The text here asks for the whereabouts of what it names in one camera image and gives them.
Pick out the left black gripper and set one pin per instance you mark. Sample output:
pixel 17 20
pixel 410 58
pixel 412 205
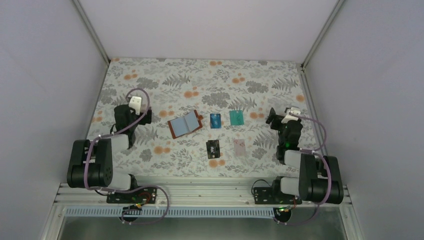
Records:
pixel 144 116

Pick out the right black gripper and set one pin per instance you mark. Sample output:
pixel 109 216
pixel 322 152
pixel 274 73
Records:
pixel 276 119

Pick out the brown leather card holder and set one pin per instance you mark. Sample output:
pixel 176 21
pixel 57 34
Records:
pixel 185 125

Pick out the teal credit card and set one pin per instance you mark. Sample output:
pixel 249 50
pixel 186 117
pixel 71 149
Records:
pixel 236 117

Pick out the pale pink credit card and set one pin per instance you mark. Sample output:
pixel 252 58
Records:
pixel 239 148

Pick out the dark blue credit card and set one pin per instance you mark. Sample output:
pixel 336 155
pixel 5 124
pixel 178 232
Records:
pixel 215 121

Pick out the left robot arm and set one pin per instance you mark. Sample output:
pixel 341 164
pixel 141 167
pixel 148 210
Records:
pixel 91 162

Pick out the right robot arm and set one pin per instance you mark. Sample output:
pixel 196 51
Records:
pixel 319 179

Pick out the floral patterned table mat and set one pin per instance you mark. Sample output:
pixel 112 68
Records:
pixel 179 86

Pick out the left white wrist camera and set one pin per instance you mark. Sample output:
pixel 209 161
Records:
pixel 135 103

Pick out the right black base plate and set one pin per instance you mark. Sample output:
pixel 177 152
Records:
pixel 266 196

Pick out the aluminium rail frame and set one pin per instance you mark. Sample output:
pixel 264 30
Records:
pixel 181 191

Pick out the blue slotted cable duct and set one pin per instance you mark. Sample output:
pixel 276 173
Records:
pixel 172 212

